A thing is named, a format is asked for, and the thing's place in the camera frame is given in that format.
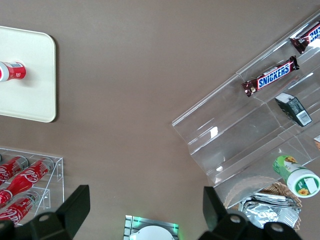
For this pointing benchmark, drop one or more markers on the brown white barcode box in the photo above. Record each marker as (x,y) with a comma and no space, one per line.
(317,143)

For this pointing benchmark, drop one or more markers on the clear acrylic bottle rack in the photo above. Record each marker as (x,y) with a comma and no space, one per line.
(58,175)

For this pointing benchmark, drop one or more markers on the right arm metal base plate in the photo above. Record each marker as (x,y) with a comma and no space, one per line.
(131,222)

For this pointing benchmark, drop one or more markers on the light tan wicker basket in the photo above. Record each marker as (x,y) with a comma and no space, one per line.
(277,187)

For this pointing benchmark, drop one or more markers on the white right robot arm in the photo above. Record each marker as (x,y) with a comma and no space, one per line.
(152,233)

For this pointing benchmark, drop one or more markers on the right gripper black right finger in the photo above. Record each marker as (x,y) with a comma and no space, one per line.
(225,227)

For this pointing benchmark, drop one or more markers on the beige plastic tray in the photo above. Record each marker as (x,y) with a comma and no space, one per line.
(30,100)

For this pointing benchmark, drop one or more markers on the red cola bottle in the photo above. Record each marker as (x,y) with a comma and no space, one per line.
(15,212)
(27,177)
(11,168)

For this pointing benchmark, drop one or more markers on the red white yogurt cup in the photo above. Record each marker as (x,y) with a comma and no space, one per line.
(13,72)

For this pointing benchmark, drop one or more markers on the green bottle with white cap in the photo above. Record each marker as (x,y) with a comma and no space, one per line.
(297,178)

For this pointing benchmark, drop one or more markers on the brown table cover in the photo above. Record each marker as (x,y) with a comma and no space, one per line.
(125,75)

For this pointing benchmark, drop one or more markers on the clear acrylic stepped display stand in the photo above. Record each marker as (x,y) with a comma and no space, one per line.
(225,130)

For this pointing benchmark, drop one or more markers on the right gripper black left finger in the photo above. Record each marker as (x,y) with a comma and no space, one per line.
(62,220)

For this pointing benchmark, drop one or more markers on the silver foil snack bag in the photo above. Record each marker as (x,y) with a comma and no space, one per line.
(265,212)
(275,198)

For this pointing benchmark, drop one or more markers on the small black carton box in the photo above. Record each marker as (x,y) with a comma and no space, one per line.
(293,108)

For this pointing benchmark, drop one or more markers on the brown Snickers bar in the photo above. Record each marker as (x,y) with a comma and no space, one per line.
(308,37)
(273,75)

